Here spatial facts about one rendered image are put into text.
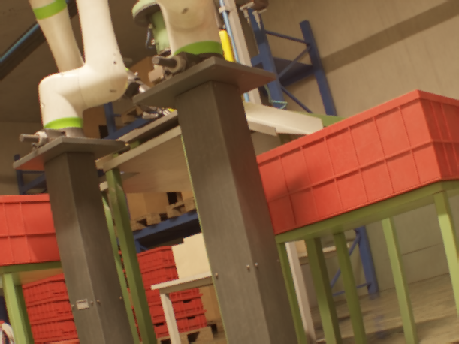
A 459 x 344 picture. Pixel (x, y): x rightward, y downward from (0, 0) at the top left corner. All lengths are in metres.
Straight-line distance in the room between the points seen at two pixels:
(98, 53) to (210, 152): 0.59
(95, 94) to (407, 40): 6.00
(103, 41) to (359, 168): 0.86
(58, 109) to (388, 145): 0.97
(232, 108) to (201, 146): 0.12
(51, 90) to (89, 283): 0.59
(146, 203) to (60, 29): 6.53
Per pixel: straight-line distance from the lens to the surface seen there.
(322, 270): 2.10
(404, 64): 7.61
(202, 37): 1.60
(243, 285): 1.47
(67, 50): 2.17
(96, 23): 1.98
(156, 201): 8.67
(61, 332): 5.19
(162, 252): 5.98
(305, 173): 1.70
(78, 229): 1.84
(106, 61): 1.94
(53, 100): 1.96
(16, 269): 2.03
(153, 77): 2.32
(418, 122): 1.53
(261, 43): 7.26
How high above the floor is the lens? 0.40
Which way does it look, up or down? 11 degrees up
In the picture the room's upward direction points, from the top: 13 degrees counter-clockwise
